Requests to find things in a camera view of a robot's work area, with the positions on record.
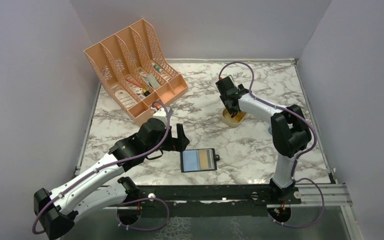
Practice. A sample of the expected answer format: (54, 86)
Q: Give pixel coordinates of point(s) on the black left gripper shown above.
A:
(178, 144)

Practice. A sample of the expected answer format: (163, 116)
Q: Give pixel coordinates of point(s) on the orange pen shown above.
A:
(134, 82)

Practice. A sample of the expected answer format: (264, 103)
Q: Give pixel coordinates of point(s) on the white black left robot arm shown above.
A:
(102, 185)

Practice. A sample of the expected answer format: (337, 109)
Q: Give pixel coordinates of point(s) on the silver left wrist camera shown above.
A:
(161, 114)

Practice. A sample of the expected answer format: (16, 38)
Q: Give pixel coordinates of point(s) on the green white tube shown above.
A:
(157, 67)

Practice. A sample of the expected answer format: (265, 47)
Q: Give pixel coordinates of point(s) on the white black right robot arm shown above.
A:
(289, 129)

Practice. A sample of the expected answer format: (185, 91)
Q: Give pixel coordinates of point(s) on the orange plastic desk organizer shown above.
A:
(130, 53)

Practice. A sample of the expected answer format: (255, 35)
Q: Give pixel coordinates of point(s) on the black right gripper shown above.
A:
(239, 87)

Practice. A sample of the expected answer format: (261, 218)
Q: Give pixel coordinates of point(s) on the beige oval card tray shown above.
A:
(234, 121)

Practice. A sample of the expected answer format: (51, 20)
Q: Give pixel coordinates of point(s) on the black leather card holder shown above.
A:
(189, 161)

